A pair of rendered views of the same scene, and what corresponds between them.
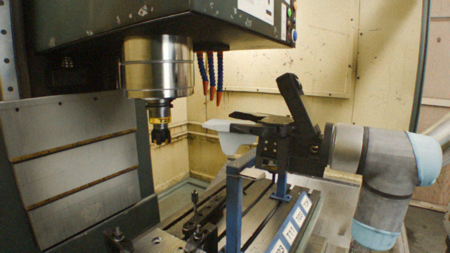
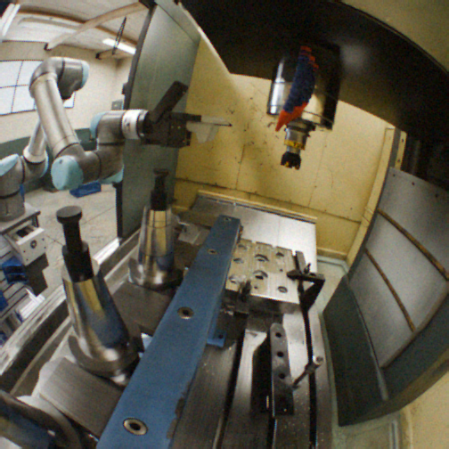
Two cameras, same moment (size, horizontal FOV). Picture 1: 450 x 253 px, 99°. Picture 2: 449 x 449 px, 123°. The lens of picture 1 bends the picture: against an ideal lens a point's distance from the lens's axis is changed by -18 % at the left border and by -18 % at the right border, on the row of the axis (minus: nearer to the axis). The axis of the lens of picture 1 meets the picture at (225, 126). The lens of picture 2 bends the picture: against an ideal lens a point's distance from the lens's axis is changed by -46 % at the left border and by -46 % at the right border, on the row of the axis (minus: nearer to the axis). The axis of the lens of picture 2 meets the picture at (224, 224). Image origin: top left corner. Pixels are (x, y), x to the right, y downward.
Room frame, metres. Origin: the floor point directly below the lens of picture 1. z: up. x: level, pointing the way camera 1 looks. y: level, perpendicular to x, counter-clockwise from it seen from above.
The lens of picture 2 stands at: (0.89, -0.19, 1.37)
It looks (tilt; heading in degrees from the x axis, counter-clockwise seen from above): 24 degrees down; 153
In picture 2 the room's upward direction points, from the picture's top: 11 degrees clockwise
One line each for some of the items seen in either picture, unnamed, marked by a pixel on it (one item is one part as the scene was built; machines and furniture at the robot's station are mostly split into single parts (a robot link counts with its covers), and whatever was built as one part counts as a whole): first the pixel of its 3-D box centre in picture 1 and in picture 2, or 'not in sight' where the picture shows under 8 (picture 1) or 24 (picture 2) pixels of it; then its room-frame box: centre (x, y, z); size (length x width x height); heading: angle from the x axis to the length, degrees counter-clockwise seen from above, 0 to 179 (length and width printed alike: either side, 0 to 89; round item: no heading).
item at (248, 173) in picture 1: (252, 174); (196, 219); (0.56, -0.07, 1.21); 0.07 x 0.05 x 0.01; 57
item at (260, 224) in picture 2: not in sight; (251, 245); (-0.06, 0.50, 0.75); 0.89 x 0.67 x 0.26; 57
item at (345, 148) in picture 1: (343, 146); (136, 124); (0.33, -0.19, 1.36); 0.08 x 0.05 x 0.08; 152
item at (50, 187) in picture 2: not in sight; (56, 160); (-3.69, -1.93, 0.59); 0.57 x 0.52 x 1.17; 145
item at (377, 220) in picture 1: (379, 208); (106, 162); (0.31, -0.26, 1.26); 0.11 x 0.08 x 0.11; 145
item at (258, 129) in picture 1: (257, 127); not in sight; (0.36, -0.05, 1.39); 0.09 x 0.05 x 0.02; 86
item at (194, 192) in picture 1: (195, 204); (306, 371); (0.80, 0.12, 0.96); 0.03 x 0.03 x 0.13
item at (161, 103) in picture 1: (159, 102); (297, 129); (0.50, 0.15, 1.41); 0.06 x 0.06 x 0.03
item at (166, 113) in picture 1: (159, 115); (295, 141); (0.50, 0.15, 1.38); 0.05 x 0.05 x 0.03
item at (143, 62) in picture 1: (157, 68); (303, 99); (0.50, 0.15, 1.48); 0.16 x 0.16 x 0.12
